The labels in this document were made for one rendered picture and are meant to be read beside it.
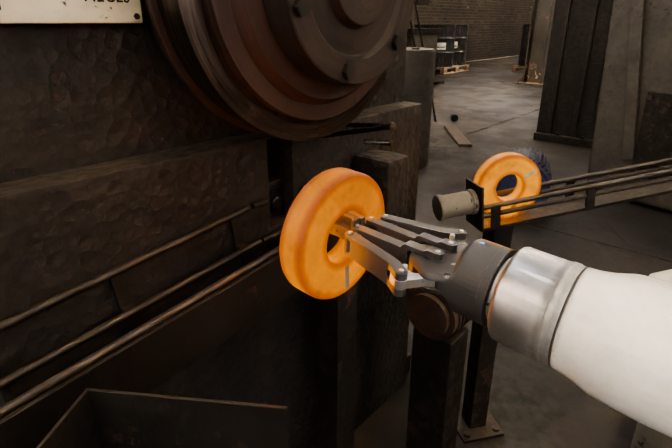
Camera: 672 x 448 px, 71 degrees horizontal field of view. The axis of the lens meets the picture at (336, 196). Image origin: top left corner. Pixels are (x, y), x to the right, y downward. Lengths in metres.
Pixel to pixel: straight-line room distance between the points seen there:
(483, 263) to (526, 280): 0.04
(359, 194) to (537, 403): 1.20
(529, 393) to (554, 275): 1.26
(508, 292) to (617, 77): 3.03
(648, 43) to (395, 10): 2.64
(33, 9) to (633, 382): 0.70
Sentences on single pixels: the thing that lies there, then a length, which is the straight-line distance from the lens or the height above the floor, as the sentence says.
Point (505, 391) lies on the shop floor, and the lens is 1.66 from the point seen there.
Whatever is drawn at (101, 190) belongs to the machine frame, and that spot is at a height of 0.85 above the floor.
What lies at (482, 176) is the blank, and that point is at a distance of 1.12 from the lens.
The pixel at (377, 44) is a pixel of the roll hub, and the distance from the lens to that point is 0.76.
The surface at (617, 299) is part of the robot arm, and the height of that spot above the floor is 0.87.
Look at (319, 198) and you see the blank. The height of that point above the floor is 0.89.
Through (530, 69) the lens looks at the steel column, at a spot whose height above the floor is 0.26.
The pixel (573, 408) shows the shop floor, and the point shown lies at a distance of 1.67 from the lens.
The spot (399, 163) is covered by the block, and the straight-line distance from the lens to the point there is 0.99.
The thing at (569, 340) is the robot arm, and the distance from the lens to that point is 0.41.
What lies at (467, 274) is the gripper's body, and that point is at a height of 0.85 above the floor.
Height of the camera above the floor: 1.06
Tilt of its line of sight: 20 degrees down
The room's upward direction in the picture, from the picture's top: straight up
